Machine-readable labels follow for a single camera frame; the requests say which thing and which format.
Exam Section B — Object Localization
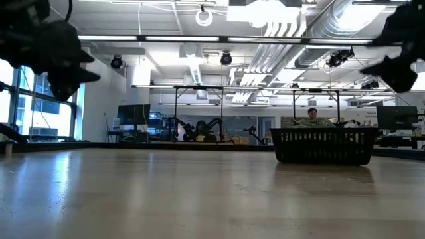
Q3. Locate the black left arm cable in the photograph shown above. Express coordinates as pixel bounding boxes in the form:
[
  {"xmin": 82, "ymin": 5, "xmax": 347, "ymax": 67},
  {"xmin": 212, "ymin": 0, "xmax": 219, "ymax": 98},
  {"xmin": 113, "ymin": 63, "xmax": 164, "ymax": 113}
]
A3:
[{"xmin": 62, "ymin": 0, "xmax": 73, "ymax": 23}]

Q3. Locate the yellow hanging cord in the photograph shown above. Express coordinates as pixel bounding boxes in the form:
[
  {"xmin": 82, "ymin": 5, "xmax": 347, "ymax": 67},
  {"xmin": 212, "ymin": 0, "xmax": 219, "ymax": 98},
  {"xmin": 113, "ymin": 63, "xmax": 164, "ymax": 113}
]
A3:
[{"xmin": 29, "ymin": 79, "xmax": 37, "ymax": 137}]

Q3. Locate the white coiled ceiling cable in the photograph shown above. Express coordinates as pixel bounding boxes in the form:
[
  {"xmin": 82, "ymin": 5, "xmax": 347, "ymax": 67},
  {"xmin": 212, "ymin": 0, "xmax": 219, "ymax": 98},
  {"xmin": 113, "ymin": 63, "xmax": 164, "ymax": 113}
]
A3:
[{"xmin": 195, "ymin": 8, "xmax": 214, "ymax": 27}]

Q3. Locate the black computer monitor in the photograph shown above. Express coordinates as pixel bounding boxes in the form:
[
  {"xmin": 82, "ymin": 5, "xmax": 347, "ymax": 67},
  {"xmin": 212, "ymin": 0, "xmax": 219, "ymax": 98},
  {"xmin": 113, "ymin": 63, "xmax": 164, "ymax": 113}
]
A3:
[
  {"xmin": 376, "ymin": 105, "xmax": 418, "ymax": 131},
  {"xmin": 116, "ymin": 104, "xmax": 151, "ymax": 126}
]

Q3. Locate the green white stevia packet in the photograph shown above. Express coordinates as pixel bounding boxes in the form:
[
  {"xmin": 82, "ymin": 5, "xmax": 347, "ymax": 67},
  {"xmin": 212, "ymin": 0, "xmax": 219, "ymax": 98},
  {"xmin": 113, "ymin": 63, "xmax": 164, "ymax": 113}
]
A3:
[{"xmin": 292, "ymin": 118, "xmax": 337, "ymax": 129}]

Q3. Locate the white ceiling air duct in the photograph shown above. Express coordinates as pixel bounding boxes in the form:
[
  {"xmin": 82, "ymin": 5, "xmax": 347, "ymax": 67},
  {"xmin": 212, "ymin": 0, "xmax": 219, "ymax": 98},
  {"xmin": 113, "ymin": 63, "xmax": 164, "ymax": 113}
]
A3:
[{"xmin": 179, "ymin": 42, "xmax": 209, "ymax": 86}]

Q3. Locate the black desk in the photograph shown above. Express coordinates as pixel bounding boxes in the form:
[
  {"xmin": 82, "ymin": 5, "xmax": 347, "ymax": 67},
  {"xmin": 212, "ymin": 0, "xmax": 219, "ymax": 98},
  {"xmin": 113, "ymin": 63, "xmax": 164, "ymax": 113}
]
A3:
[{"xmin": 378, "ymin": 134, "xmax": 425, "ymax": 149}]

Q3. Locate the black diagonal strut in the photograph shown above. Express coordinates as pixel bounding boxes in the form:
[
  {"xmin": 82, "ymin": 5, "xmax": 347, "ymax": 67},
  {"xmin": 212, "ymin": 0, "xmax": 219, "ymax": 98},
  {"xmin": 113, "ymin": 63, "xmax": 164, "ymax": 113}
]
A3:
[{"xmin": 0, "ymin": 122, "xmax": 28, "ymax": 144}]

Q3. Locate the black metal rig frame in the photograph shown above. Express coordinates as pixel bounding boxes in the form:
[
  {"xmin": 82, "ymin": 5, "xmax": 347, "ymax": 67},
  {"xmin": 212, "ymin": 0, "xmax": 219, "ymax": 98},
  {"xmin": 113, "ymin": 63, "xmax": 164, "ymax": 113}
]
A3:
[
  {"xmin": 172, "ymin": 85, "xmax": 225, "ymax": 143},
  {"xmin": 291, "ymin": 87, "xmax": 342, "ymax": 129}
]

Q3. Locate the white LED light strip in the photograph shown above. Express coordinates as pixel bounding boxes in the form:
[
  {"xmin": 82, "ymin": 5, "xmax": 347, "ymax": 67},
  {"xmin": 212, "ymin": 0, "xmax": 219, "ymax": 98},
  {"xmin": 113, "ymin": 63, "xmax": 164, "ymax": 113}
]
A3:
[
  {"xmin": 309, "ymin": 39, "xmax": 372, "ymax": 45},
  {"xmin": 227, "ymin": 37, "xmax": 302, "ymax": 43},
  {"xmin": 78, "ymin": 35, "xmax": 138, "ymax": 41},
  {"xmin": 145, "ymin": 35, "xmax": 220, "ymax": 42}
]

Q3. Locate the black table edge rail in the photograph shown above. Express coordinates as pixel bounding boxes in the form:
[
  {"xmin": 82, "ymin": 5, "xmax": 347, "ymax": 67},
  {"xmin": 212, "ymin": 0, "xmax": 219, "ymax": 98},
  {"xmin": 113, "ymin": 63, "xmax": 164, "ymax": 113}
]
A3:
[{"xmin": 0, "ymin": 141, "xmax": 425, "ymax": 161}]

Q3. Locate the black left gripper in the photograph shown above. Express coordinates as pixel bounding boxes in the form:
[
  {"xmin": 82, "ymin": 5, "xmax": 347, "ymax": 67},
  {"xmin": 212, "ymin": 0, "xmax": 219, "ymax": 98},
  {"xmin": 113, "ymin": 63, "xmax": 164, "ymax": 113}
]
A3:
[{"xmin": 0, "ymin": 13, "xmax": 102, "ymax": 102}]

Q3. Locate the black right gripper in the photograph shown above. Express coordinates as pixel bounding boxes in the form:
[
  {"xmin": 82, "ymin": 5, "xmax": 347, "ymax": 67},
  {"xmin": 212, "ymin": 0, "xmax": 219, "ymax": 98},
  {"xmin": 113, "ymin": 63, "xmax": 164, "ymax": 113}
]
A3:
[{"xmin": 359, "ymin": 0, "xmax": 425, "ymax": 94}]

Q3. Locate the black slotted plastic basket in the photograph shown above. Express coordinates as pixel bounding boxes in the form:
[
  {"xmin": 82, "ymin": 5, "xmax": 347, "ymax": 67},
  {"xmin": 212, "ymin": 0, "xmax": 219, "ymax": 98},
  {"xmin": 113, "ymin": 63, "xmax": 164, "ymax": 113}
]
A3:
[{"xmin": 268, "ymin": 127, "xmax": 380, "ymax": 167}]

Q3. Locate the black window frame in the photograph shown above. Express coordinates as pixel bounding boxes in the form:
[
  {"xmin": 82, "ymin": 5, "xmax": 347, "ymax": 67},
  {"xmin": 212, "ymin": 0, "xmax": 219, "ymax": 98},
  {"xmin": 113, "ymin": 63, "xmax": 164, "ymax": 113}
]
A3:
[{"xmin": 0, "ymin": 66, "xmax": 79, "ymax": 140}]

